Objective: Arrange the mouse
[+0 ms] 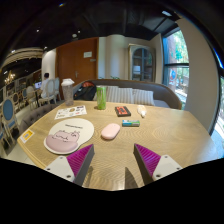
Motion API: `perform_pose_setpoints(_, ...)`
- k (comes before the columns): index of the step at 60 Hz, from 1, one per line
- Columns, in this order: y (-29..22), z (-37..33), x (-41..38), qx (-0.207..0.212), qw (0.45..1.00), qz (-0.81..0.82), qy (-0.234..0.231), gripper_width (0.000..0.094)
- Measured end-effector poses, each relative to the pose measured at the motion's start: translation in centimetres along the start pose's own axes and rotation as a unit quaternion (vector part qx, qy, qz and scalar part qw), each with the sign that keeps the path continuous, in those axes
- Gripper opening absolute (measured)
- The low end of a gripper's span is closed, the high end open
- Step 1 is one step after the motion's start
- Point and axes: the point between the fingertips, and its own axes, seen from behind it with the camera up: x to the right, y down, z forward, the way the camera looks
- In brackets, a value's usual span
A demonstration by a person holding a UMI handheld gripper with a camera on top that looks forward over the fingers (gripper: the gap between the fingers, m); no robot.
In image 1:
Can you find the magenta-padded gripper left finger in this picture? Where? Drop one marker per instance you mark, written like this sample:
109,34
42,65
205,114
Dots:
60,166

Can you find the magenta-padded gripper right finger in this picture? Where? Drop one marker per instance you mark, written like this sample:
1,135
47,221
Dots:
165,165

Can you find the pink computer mouse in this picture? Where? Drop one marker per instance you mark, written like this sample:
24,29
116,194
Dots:
110,131

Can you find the white cartoon mouse pad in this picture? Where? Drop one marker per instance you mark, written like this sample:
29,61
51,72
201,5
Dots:
76,128

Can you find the yellow square table sticker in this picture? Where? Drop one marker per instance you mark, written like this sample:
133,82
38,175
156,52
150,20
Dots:
26,136

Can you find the green and blue gum pack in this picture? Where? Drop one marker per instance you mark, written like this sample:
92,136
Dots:
130,123

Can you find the white sticker sheet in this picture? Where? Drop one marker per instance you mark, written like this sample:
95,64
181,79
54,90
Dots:
70,112

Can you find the grey tufted seat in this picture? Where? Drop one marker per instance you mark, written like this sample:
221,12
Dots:
35,116

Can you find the white squeeze tube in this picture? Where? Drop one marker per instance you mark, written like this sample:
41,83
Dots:
142,110

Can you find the black and orange box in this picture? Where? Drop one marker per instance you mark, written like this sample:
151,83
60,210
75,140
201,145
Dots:
122,111

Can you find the striped cushion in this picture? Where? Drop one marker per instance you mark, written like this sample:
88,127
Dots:
120,95
144,97

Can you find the grey curved sofa bench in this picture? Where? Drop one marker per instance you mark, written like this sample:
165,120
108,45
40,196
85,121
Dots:
163,93

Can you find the clear shaker bottle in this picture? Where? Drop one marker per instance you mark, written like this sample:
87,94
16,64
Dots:
68,93

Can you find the group of blue-backed chairs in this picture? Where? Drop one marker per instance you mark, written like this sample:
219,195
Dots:
8,113

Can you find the black backpack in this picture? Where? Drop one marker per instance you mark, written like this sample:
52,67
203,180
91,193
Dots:
85,92

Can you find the green drink can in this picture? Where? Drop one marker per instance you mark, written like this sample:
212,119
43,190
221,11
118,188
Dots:
101,98

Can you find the person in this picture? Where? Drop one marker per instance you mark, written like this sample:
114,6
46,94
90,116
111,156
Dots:
45,86

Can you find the black-framed window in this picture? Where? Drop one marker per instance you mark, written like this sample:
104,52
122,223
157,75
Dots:
175,66

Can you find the brown wooden door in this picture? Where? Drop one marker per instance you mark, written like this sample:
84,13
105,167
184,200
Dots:
70,63

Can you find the glass-door cabinet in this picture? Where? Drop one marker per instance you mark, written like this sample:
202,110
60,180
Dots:
142,63

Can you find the white door sign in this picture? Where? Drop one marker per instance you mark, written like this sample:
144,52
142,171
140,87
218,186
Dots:
87,54

